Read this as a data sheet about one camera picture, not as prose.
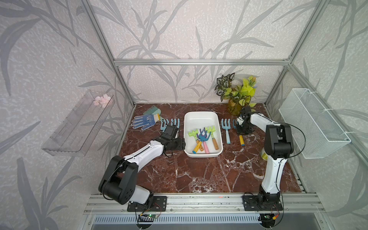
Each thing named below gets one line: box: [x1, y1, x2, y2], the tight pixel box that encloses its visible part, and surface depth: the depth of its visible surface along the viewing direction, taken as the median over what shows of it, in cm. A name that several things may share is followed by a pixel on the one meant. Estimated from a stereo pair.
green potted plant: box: [214, 72, 257, 116], surface depth 101 cm
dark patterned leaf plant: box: [214, 72, 235, 102], surface depth 106 cm
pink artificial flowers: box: [93, 93, 114, 108], surface depth 78 cm
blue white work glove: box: [130, 113, 161, 131], surface depth 110 cm
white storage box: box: [184, 111, 224, 159], surface depth 101 cm
